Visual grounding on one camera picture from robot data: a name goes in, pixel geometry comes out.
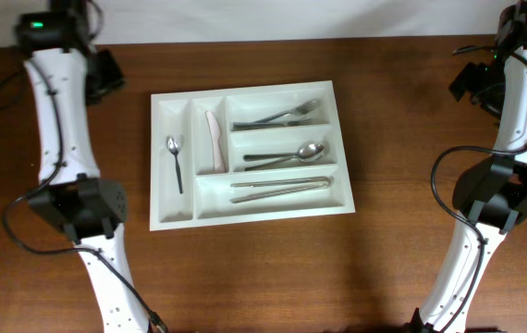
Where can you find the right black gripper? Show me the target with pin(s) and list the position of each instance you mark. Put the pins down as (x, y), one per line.
(465, 80)

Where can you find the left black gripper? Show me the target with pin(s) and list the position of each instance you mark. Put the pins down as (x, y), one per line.
(107, 74)

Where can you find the small steel teaspoon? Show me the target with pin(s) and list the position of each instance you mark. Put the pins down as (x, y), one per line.
(173, 147)

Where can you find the white plastic knife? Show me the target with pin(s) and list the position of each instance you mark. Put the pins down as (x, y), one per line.
(215, 131)

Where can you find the steel fork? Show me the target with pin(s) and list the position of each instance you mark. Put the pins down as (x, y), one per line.
(300, 110)
(269, 125)

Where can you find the steel kitchen tongs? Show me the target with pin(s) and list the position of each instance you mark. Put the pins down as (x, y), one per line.
(280, 187)

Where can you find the steel spoon pointing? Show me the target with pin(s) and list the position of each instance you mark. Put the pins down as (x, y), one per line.
(306, 152)

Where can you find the steel spoon pointing down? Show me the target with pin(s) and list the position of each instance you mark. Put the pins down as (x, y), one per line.
(278, 161)

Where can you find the left black arm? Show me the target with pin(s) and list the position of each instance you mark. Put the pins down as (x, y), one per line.
(68, 74)

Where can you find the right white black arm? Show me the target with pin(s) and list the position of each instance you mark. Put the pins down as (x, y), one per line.
(490, 198)

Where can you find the white plastic cutlery tray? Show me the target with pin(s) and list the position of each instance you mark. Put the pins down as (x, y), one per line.
(207, 194)

